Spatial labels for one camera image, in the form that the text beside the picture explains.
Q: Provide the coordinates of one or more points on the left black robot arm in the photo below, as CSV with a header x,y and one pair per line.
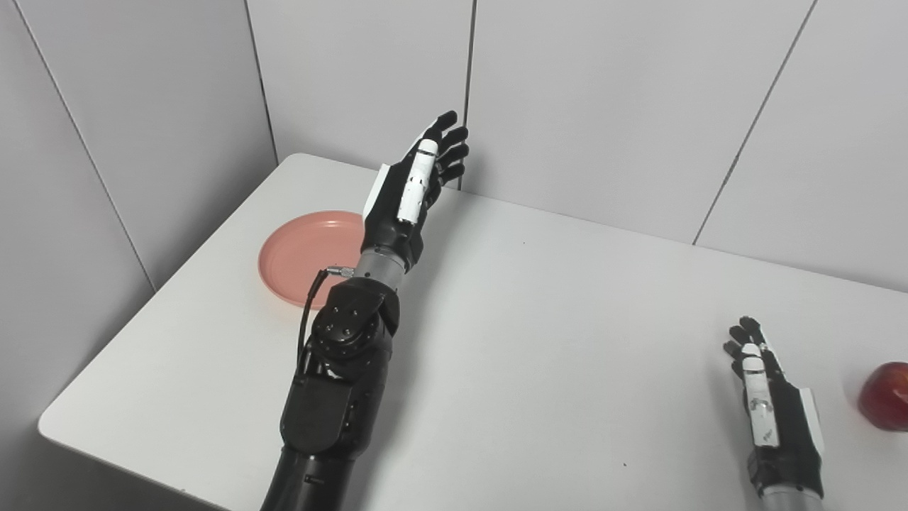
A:
x,y
340,383

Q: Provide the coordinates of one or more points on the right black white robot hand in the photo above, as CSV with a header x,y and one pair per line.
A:
x,y
784,433

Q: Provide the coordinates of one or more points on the pink round plate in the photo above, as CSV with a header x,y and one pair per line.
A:
x,y
308,259

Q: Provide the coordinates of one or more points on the red apple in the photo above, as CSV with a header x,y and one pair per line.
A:
x,y
887,396

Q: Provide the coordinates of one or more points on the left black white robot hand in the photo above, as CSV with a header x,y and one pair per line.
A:
x,y
401,206

